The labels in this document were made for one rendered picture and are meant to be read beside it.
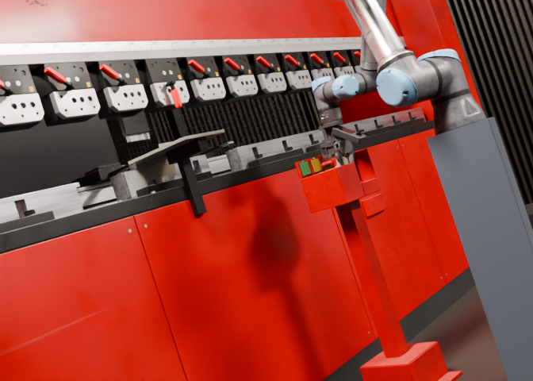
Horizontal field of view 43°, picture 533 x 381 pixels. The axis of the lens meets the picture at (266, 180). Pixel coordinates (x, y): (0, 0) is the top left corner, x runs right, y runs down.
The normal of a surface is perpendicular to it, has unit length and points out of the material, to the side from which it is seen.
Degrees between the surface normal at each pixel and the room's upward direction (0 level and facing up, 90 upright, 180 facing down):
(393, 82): 97
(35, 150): 90
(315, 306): 90
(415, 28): 90
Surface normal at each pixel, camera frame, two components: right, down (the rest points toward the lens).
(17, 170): 0.75, -0.26
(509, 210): -0.40, 0.11
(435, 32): -0.59, 0.18
